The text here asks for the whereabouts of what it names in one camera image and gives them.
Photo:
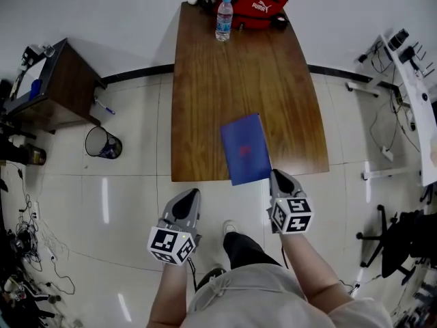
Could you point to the white and blue brush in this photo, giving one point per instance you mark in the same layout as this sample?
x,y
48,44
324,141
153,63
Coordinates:
x,y
104,106

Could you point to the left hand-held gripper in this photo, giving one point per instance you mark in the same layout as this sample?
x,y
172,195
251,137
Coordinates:
x,y
170,241

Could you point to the person's black trouser leg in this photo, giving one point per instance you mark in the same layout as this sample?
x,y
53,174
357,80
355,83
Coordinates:
x,y
244,249

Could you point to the person's dark shoe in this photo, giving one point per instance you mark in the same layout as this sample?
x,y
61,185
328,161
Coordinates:
x,y
210,277

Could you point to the white desk frame leg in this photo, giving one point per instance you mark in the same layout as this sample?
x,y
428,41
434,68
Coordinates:
x,y
363,87

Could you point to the white desk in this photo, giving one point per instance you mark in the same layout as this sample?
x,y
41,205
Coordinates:
x,y
421,115

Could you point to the person's right forearm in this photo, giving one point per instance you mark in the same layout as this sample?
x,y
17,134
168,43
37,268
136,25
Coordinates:
x,y
310,265

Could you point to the small black round object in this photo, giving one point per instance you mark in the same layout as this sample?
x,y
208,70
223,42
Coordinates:
x,y
280,21

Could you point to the person's beige shirt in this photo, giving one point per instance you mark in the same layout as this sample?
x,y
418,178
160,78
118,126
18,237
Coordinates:
x,y
259,299

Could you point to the blue container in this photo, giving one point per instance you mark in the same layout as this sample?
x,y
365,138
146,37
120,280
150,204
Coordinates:
x,y
35,89

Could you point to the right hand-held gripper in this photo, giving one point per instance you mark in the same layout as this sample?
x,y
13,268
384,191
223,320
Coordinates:
x,y
290,214

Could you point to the black mesh wastebasket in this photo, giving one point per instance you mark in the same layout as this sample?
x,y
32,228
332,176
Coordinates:
x,y
102,143

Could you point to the dark brown wooden cabinet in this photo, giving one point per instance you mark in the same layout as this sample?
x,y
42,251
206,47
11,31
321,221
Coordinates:
x,y
68,84

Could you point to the person's left forearm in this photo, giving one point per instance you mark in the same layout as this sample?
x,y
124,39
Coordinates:
x,y
169,292

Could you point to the white power strip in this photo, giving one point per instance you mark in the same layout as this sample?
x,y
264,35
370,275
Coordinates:
x,y
388,153

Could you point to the clear glass cup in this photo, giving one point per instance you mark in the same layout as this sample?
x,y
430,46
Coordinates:
x,y
50,50

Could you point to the blue notebook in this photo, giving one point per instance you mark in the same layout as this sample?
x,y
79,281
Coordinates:
x,y
246,149

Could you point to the black office chair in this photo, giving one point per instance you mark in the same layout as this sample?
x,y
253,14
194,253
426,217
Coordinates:
x,y
399,241

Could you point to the clear plastic water bottle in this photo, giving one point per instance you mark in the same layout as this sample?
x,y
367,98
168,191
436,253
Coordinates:
x,y
223,19

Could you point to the person's white shoe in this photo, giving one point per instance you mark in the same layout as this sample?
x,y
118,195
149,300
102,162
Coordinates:
x,y
229,227

